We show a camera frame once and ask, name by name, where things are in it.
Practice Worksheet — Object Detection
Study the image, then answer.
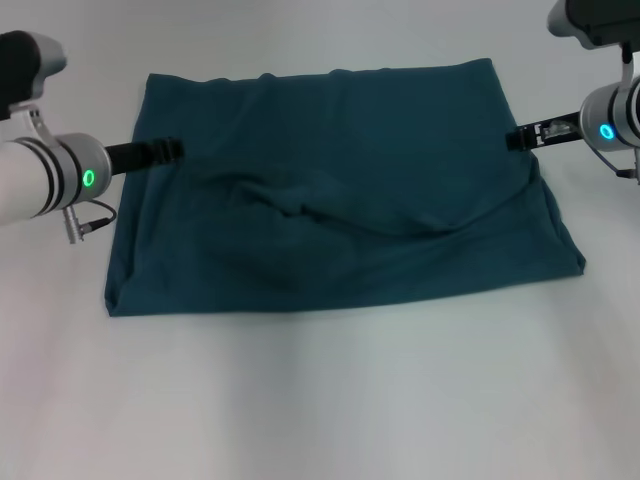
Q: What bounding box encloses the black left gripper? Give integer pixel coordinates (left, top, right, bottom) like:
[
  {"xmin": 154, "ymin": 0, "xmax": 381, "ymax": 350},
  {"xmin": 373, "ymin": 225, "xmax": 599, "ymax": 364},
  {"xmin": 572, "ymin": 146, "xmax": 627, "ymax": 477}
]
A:
[{"xmin": 103, "ymin": 136, "xmax": 184, "ymax": 177}]

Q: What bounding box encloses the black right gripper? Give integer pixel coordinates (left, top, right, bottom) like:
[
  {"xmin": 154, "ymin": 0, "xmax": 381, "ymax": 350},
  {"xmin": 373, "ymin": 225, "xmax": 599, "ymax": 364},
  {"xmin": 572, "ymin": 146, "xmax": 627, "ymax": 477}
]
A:
[{"xmin": 504, "ymin": 113, "xmax": 584, "ymax": 152}]

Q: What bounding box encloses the teal t-shirt with FREE print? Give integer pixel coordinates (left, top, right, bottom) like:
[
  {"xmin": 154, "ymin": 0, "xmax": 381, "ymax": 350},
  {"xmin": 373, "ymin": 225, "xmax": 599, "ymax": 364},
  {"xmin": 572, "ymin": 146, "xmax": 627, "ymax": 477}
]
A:
[{"xmin": 103, "ymin": 58, "xmax": 587, "ymax": 320}]

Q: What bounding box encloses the right wrist cable with plug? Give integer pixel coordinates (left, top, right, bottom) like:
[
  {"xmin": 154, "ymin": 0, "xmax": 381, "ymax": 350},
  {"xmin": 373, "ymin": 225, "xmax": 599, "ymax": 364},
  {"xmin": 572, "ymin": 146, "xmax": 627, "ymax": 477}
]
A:
[{"xmin": 592, "ymin": 142, "xmax": 640, "ymax": 186}]

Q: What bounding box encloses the wrist cable with plug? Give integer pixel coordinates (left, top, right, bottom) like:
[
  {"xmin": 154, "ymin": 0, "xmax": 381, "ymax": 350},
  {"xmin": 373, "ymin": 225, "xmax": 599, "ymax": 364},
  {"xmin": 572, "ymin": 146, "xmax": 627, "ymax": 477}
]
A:
[
  {"xmin": 592, "ymin": 142, "xmax": 640, "ymax": 186},
  {"xmin": 60, "ymin": 199, "xmax": 119, "ymax": 246}
]

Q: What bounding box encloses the left wrist cable with plug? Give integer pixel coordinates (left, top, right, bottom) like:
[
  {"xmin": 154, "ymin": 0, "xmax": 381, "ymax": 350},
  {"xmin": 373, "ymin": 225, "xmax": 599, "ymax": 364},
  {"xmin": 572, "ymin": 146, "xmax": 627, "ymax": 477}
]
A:
[{"xmin": 60, "ymin": 199, "xmax": 119, "ymax": 246}]

